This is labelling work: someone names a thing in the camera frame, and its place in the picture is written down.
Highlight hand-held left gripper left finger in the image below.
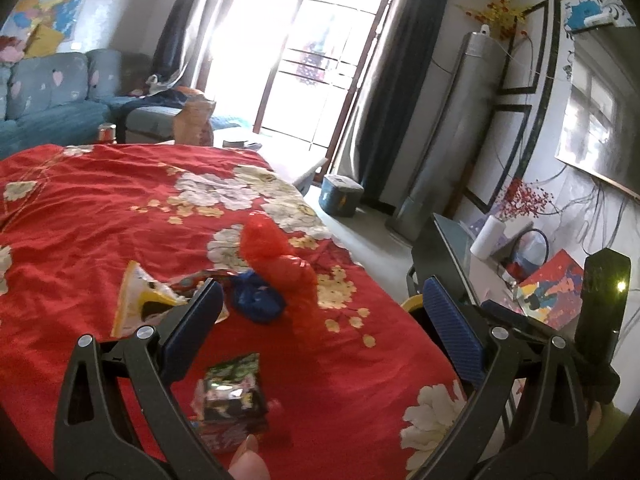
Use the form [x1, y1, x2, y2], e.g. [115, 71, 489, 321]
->
[52, 280, 233, 480]

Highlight black tv cable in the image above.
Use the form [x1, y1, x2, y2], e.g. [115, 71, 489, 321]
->
[550, 170, 640, 256]

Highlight yellow artificial flowers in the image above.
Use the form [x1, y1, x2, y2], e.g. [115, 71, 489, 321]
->
[462, 0, 533, 41]

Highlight grey curtain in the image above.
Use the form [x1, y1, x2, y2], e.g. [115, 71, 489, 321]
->
[332, 0, 456, 208]

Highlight yellow cushion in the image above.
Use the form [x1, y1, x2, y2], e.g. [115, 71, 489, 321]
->
[25, 24, 63, 58]

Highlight country map poster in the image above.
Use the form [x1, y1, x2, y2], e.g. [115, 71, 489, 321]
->
[10, 0, 88, 43]

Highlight dark blue curtain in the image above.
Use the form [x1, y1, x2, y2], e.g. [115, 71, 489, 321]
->
[152, 0, 236, 88]

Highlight glass balcony door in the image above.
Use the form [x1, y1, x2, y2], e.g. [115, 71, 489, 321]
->
[195, 0, 396, 161]

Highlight white snack packet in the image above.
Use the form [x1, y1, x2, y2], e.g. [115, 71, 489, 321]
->
[110, 260, 188, 338]

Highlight blue sofa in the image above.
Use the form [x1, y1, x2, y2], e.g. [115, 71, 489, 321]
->
[0, 49, 251, 161]

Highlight tv cabinet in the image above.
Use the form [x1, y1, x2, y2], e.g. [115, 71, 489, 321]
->
[407, 212, 591, 341]

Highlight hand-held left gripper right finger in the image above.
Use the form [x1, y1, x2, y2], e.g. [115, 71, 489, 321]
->
[407, 276, 588, 480]

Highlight black wire hoop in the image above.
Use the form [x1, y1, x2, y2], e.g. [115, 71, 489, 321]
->
[512, 228, 550, 281]

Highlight hanging laundry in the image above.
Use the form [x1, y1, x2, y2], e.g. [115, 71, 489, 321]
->
[297, 35, 341, 86]

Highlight blue stool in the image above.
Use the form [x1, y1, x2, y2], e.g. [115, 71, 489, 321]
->
[319, 174, 365, 217]

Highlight red berry branches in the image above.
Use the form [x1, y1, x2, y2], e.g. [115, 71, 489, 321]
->
[495, 180, 553, 221]

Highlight dark clothes pile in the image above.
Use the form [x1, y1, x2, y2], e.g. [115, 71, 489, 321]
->
[132, 74, 206, 111]

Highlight grey standing air conditioner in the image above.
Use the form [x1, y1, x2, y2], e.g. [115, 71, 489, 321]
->
[390, 25, 508, 243]

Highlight pink clothes pile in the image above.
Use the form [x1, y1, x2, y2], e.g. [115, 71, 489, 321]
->
[0, 35, 26, 63]

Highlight colourful painting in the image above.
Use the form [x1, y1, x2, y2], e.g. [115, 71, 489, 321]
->
[517, 249, 586, 328]

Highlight dark printed snack packet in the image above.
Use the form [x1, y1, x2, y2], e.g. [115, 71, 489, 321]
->
[192, 352, 271, 453]

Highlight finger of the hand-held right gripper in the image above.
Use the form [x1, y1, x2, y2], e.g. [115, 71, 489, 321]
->
[481, 300, 579, 357]

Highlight red floral blanket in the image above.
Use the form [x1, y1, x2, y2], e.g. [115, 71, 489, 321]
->
[0, 142, 481, 480]

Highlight person's left hand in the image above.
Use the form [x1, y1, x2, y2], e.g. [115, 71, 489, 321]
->
[231, 435, 272, 480]

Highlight red plastic bag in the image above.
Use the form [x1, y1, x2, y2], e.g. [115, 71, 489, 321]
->
[239, 212, 318, 341]

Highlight wall television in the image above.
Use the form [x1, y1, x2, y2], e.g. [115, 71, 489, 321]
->
[555, 25, 640, 201]

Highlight orange paper bag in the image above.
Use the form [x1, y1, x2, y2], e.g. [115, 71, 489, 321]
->
[174, 95, 217, 145]

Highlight white vase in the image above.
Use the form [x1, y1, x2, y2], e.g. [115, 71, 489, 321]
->
[470, 217, 503, 260]

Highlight blue plastic bag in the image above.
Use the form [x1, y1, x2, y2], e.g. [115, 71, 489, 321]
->
[227, 270, 288, 323]

